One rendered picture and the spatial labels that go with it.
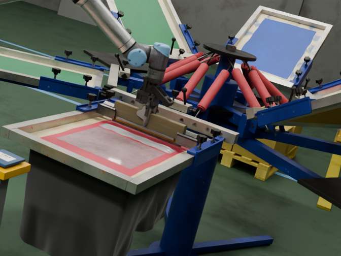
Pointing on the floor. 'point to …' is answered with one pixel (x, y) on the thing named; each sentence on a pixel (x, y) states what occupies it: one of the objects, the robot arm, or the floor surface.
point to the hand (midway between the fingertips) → (148, 123)
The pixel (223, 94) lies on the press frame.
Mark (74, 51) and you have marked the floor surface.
